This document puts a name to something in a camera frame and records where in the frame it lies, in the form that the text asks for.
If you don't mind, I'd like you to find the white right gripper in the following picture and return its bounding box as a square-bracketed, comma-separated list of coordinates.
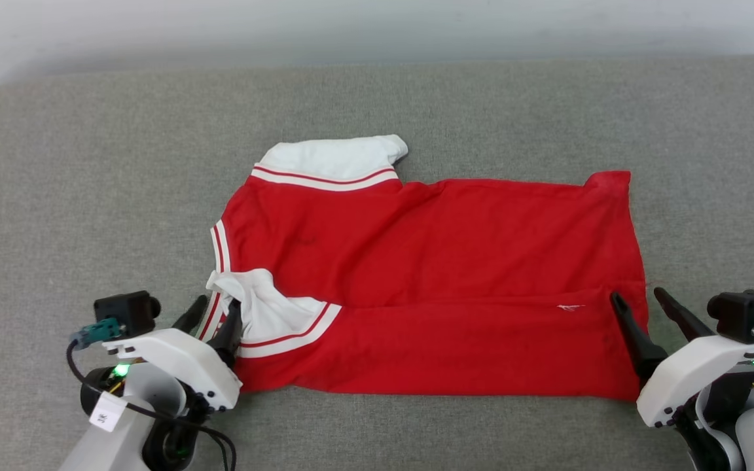
[611, 287, 754, 429]

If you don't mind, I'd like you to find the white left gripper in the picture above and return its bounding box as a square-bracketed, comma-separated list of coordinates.
[102, 294, 243, 413]

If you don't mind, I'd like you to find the white paper label tag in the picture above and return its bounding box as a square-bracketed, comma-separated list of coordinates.
[89, 391, 128, 433]

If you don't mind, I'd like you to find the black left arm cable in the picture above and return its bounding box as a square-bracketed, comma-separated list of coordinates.
[65, 340, 238, 471]

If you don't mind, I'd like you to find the red and white garment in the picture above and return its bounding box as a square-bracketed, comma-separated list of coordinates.
[197, 134, 650, 402]

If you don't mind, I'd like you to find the teal left cable connector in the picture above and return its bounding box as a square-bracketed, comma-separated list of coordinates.
[69, 317, 123, 351]

